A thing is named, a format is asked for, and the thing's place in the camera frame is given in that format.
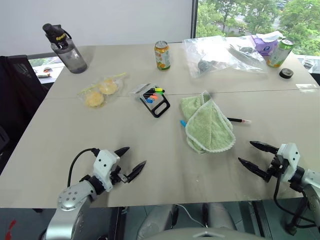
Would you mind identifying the grey robot torso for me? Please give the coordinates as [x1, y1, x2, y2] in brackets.
[136, 201, 252, 240]

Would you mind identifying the white side desk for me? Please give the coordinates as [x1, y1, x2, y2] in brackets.
[28, 57, 66, 85]

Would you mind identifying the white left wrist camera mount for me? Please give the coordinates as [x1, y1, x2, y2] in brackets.
[92, 149, 121, 193]

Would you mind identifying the green drink can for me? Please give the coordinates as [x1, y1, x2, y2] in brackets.
[265, 37, 295, 69]

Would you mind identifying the black tape roll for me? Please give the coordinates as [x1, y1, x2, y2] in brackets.
[278, 67, 294, 81]

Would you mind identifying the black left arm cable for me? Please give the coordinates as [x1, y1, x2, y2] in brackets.
[67, 148, 101, 187]

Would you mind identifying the pack of highlighter markers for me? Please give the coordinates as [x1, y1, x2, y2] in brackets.
[140, 86, 171, 119]

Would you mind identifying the large clear plastic bag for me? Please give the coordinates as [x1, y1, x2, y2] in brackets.
[183, 35, 270, 79]

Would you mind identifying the thin white cable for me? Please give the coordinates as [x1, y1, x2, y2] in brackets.
[175, 203, 209, 228]

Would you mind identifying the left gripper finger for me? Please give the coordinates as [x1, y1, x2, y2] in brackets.
[113, 146, 131, 159]
[125, 160, 147, 184]

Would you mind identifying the black and red pen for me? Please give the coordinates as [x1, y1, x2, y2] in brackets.
[225, 116, 253, 125]

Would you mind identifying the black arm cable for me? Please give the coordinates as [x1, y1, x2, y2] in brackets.
[67, 148, 101, 187]
[272, 172, 318, 236]

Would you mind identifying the clear bag of pastries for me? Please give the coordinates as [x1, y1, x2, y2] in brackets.
[76, 72, 128, 109]

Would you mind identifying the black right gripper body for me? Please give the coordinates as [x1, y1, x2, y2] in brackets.
[265, 153, 289, 183]

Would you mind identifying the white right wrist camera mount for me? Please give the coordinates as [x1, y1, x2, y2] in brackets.
[277, 142, 301, 184]

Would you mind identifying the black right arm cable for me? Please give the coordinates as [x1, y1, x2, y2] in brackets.
[272, 172, 318, 236]

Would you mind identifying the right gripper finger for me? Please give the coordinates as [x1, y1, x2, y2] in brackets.
[237, 157, 271, 181]
[249, 140, 279, 155]

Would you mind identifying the orange drink can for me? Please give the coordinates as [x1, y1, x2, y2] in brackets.
[153, 40, 172, 72]

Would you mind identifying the small clear plastic bag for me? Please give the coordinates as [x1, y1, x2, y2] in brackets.
[129, 83, 156, 103]

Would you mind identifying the purple tissue pack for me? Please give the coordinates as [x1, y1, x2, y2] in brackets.
[250, 30, 286, 57]

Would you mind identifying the green towel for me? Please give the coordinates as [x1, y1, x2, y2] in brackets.
[180, 90, 237, 154]

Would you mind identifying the black office chair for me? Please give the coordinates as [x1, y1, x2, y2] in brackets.
[0, 54, 50, 173]

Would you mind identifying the black window frame post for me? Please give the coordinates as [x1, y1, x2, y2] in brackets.
[190, 0, 200, 39]

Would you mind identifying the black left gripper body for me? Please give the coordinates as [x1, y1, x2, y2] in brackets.
[109, 165, 129, 186]

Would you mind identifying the grey sports water bottle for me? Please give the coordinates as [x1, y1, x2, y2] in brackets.
[42, 23, 89, 74]

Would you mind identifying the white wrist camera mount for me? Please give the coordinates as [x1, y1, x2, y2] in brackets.
[277, 142, 301, 184]
[92, 149, 121, 193]

